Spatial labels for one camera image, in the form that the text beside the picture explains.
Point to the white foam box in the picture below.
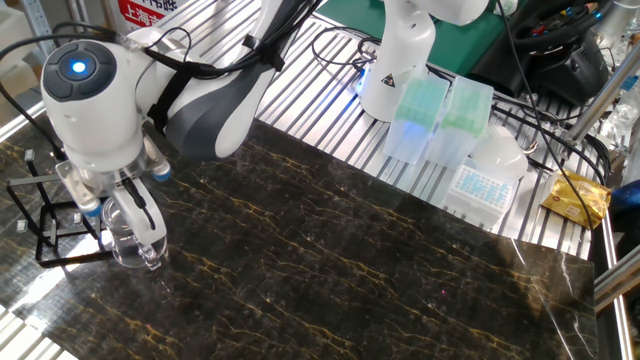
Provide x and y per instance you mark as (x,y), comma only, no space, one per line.
(15,30)

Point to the aluminium diagonal strut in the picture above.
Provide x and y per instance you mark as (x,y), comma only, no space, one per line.
(602,98)

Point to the crumpled clear plastic bag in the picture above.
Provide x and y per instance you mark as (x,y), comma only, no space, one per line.
(622,120)

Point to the gold foil snack packet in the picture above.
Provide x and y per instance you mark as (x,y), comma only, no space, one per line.
(575,197)

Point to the black steering wheel controller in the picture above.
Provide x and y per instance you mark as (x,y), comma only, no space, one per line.
(565,70)

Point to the red white printed sign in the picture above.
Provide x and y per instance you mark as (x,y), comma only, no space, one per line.
(140,15)

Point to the green pipette tip box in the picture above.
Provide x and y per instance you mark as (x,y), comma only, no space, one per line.
(420,105)
(467,110)

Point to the dark marble pattern board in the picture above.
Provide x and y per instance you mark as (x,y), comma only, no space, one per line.
(325,275)

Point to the aluminium corner post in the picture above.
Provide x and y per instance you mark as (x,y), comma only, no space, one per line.
(77,15)

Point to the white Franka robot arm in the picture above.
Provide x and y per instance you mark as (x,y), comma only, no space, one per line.
(100,130)

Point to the grey slotted steel upright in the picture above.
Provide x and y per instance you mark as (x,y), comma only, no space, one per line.
(36,20)

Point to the blue pipette tip box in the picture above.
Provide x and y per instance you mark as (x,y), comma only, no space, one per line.
(477,192)

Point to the white plastic dome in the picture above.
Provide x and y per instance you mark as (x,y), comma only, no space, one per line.
(500,155)

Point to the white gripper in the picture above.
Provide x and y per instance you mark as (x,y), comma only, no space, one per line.
(150,220)

